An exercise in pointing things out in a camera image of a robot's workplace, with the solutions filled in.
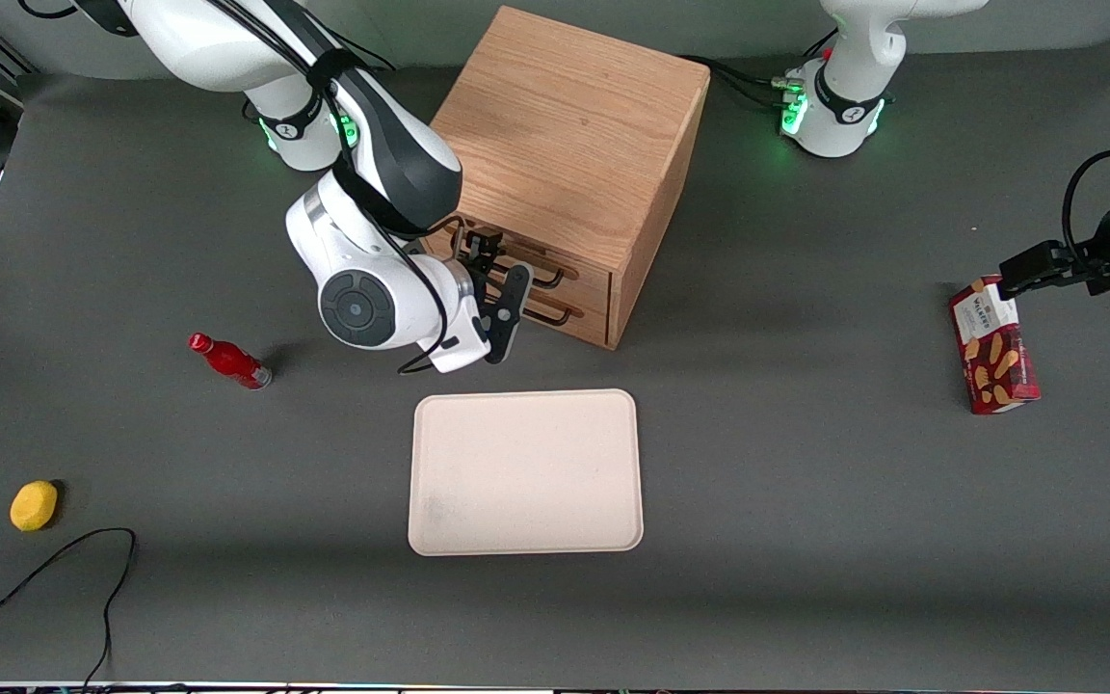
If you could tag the yellow lemon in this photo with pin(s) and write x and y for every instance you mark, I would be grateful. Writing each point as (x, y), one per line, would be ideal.
(33, 506)

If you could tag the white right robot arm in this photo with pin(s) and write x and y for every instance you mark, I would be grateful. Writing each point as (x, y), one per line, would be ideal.
(372, 193)

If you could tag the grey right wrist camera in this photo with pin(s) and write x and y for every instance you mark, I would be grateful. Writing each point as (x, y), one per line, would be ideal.
(509, 313)

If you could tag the red bottle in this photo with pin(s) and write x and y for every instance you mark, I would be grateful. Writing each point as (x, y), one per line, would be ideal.
(232, 361)

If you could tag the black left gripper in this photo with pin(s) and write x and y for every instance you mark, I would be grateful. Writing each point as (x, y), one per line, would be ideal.
(1081, 264)

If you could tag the beige rectangular tray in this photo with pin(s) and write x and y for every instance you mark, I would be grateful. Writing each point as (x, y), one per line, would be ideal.
(526, 472)

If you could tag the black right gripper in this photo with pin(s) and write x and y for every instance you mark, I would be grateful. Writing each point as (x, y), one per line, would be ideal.
(481, 256)

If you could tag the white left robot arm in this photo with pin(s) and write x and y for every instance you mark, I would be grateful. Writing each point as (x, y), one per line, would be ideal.
(844, 106)

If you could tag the red shortbread cookie box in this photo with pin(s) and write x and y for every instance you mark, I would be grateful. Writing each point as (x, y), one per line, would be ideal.
(993, 357)

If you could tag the wooden oak drawer cabinet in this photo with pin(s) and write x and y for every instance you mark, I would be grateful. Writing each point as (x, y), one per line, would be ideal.
(574, 125)

